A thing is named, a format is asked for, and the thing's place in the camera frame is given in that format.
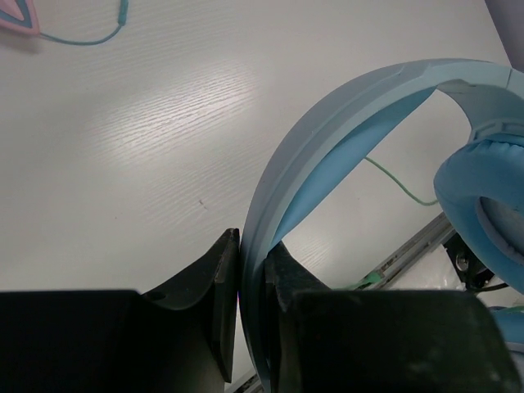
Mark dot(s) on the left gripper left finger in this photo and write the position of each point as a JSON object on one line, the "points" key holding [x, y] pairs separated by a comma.
{"points": [[192, 318]]}

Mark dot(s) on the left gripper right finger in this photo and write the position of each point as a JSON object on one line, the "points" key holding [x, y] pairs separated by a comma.
{"points": [[284, 278]]}

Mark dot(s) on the light blue headphones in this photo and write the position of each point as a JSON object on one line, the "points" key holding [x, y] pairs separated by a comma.
{"points": [[479, 187]]}

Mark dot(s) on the pink cat-ear headphones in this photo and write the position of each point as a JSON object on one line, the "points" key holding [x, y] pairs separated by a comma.
{"points": [[19, 16]]}

